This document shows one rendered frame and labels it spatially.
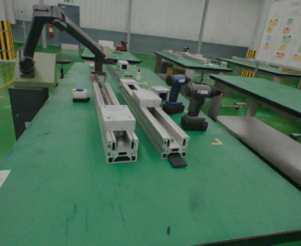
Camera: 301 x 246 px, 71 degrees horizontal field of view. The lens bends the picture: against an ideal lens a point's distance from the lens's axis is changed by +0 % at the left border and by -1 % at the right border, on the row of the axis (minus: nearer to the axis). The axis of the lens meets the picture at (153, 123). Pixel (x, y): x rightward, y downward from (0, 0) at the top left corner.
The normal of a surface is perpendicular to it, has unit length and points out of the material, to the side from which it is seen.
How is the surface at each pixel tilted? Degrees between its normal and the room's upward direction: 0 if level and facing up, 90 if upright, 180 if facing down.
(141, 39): 90
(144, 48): 90
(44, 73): 45
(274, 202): 0
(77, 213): 0
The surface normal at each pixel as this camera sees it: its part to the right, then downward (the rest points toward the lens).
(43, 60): 0.27, -0.36
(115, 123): 0.30, 0.40
